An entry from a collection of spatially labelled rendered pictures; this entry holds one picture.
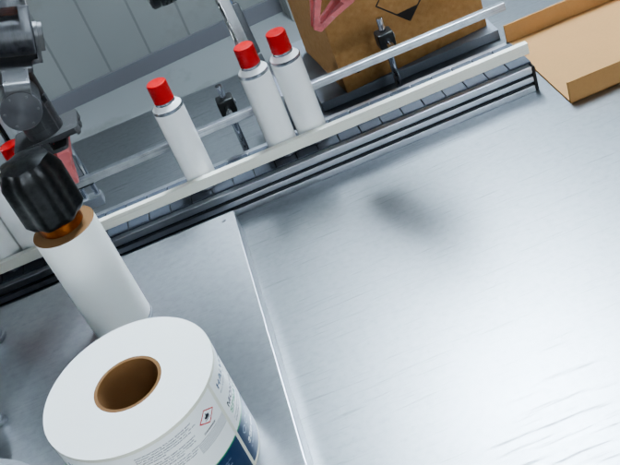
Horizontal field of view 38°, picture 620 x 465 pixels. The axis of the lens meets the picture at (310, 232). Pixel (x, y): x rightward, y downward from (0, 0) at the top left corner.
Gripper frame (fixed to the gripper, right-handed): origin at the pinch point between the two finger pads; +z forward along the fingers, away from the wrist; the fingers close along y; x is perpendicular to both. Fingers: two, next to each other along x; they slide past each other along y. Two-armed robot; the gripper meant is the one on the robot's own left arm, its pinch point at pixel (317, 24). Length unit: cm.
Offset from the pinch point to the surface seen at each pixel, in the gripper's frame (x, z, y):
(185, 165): -13.6, 28.4, 1.7
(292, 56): -2.7, 5.7, 1.6
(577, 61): 45.5, -7.2, 3.0
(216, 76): 51, 97, -234
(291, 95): -0.6, 12.0, 1.8
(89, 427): -31, 31, 62
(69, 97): -4, 136, -262
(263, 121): -3.5, 17.5, 1.7
